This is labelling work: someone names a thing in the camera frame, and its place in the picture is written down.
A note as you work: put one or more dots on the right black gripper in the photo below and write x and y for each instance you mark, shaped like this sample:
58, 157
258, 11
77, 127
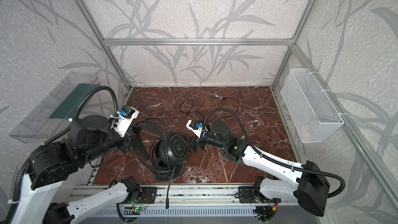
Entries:
199, 142

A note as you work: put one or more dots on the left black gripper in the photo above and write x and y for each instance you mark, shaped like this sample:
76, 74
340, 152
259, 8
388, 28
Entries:
128, 138

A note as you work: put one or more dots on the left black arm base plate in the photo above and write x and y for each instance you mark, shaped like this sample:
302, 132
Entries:
147, 195

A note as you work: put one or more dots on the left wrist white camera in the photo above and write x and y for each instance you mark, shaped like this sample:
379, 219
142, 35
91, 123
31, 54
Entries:
122, 119

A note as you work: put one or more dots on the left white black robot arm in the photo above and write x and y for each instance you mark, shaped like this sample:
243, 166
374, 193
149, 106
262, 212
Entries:
50, 165

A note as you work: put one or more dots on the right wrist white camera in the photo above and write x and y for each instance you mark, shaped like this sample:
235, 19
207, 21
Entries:
198, 127

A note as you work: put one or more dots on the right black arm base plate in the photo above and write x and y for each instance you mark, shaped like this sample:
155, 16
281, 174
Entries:
245, 195

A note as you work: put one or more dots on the green lit circuit board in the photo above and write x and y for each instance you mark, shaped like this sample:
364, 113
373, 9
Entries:
136, 210

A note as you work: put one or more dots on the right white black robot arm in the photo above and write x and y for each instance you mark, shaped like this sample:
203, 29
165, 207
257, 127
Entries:
304, 184

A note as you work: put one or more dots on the clear plastic wall tray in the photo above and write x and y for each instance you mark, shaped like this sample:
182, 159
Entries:
51, 115

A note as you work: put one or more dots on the white wire mesh basket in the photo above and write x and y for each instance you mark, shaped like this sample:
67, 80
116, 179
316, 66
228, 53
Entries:
312, 112

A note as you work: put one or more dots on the wrist white camera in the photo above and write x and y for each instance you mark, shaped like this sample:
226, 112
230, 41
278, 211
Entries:
122, 119
198, 127

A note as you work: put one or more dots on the aluminium front rail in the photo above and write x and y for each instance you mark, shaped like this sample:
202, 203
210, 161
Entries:
184, 194

